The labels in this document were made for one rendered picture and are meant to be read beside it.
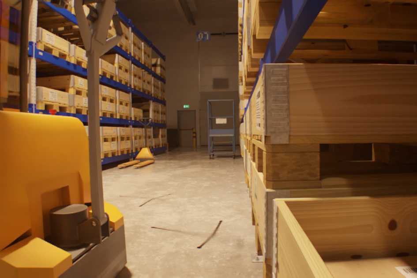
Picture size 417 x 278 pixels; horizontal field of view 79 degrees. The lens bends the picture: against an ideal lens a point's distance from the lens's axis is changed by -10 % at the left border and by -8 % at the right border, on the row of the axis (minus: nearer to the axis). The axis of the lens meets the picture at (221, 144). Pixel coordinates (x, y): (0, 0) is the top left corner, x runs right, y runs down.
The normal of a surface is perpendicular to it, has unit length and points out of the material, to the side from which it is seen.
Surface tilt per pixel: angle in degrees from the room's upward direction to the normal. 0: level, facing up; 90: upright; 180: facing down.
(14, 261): 22
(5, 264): 90
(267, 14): 90
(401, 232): 90
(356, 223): 90
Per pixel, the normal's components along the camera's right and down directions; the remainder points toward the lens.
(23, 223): 1.00, -0.01
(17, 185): 0.95, -0.29
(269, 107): -0.06, 0.04
